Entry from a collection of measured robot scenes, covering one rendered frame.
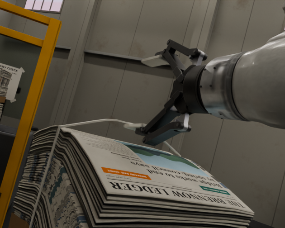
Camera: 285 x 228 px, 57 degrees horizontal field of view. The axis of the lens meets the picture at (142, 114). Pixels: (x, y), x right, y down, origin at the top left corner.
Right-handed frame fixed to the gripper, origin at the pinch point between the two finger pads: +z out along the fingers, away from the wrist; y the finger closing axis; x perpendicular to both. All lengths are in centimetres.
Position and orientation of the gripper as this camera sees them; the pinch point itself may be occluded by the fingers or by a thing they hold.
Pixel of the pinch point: (141, 93)
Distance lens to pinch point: 55.4
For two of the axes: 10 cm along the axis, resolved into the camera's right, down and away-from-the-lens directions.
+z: -5.5, -0.3, 8.3
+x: 7.9, 2.8, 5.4
